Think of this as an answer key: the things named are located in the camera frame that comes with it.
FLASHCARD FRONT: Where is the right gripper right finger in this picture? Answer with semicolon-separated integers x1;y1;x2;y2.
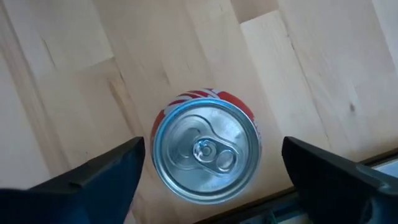
281;136;398;224

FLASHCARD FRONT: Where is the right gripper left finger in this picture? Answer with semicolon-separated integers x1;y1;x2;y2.
0;136;146;224

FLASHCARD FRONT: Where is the red Coca-Cola soda can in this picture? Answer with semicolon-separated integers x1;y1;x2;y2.
150;88;262;205

